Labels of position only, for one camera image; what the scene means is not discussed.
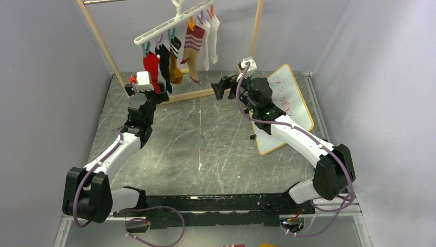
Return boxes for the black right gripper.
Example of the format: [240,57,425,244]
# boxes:
[210,70,258,114]

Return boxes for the white sock right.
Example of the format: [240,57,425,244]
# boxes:
[207,15,221,64]

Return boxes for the teal clip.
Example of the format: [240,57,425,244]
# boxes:
[141,41,151,58]
[167,27,176,44]

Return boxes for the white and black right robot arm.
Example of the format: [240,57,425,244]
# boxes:
[211,75,355,214]

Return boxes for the beige purple striped sock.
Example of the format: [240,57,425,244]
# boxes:
[181,25,205,83]

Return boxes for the yellow framed whiteboard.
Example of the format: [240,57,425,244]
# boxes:
[251,64,314,155]

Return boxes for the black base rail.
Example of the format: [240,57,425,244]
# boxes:
[113,192,315,230]

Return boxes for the mustard yellow striped sock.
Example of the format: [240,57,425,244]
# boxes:
[169,37,183,85]

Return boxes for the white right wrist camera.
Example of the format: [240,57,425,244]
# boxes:
[237,57,257,82]

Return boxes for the white sock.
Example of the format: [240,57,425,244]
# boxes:
[207,15,221,64]
[198,20,211,71]

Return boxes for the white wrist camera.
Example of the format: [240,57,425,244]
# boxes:
[136,71,154,92]
[237,57,257,82]

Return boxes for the black sock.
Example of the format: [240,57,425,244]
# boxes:
[155,44,173,94]

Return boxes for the white plastic clip hanger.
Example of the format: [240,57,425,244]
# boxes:
[134,0,215,45]

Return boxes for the white sock left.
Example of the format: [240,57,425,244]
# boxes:
[198,20,211,71]

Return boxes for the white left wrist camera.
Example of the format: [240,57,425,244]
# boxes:
[136,71,154,92]

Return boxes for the wooden drying rack frame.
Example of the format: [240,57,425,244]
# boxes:
[76,0,265,103]

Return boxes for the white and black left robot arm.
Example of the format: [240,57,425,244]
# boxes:
[62,82,169,227]

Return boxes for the red sock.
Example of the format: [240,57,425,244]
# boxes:
[143,52,161,94]

